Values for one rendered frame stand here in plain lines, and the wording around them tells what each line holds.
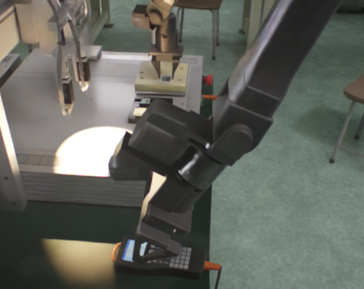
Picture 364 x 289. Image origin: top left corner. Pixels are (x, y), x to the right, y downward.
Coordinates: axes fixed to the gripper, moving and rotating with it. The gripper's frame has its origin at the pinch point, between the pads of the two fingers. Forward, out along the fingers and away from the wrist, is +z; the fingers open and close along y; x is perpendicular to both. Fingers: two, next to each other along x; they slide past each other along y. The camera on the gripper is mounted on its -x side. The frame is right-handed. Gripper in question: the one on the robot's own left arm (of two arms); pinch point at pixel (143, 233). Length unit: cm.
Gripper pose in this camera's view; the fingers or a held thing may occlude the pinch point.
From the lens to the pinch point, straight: 68.4
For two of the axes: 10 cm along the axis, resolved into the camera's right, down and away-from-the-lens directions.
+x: 8.5, 4.5, 2.6
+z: -5.2, 6.7, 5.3
